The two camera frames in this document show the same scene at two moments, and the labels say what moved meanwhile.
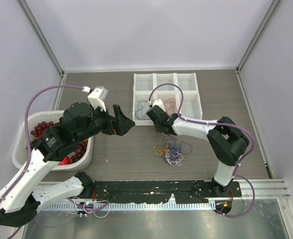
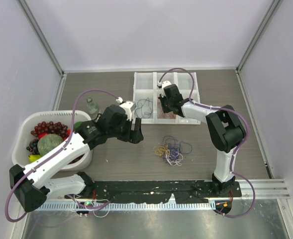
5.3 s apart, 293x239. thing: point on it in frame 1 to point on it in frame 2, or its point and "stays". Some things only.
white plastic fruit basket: (21, 147) stays
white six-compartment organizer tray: (179, 93) stays
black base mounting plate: (159, 191) stays
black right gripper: (156, 127) to (161, 99)
